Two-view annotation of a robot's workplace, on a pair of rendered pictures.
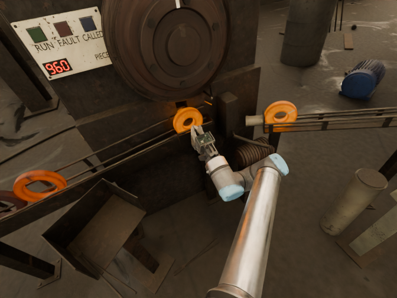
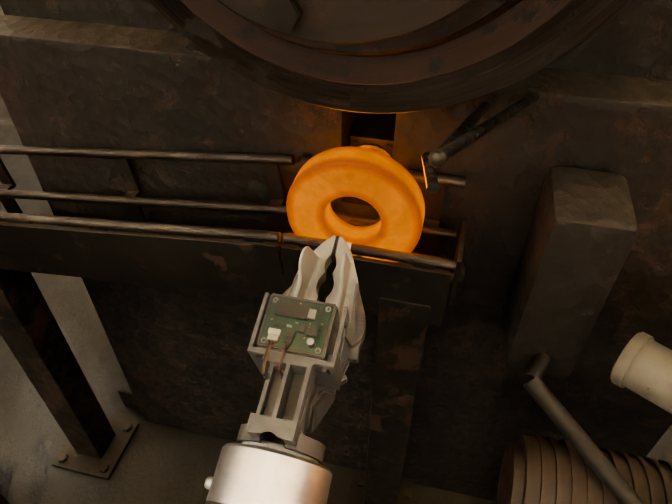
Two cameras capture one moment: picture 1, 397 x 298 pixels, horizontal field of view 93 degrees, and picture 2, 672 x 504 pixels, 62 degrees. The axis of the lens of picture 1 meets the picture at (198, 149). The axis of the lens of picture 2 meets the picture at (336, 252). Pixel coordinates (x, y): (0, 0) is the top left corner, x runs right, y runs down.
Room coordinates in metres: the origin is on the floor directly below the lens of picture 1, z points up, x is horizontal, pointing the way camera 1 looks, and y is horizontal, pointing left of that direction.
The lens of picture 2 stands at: (0.37, -0.21, 1.13)
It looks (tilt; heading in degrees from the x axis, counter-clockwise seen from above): 43 degrees down; 32
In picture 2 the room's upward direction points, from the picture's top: straight up
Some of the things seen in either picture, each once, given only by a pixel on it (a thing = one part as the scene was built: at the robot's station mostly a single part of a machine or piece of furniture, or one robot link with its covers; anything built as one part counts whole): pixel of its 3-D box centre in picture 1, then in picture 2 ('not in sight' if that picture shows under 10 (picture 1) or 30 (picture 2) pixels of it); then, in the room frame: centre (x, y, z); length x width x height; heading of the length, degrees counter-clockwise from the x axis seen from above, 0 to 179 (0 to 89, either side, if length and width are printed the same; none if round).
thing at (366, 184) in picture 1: (347, 206); not in sight; (0.45, -0.76, 0.26); 0.12 x 0.12 x 0.52
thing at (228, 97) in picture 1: (227, 115); (559, 277); (0.88, -0.19, 0.68); 0.11 x 0.08 x 0.24; 18
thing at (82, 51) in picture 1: (72, 45); not in sight; (0.79, 0.38, 1.15); 0.26 x 0.02 x 0.18; 108
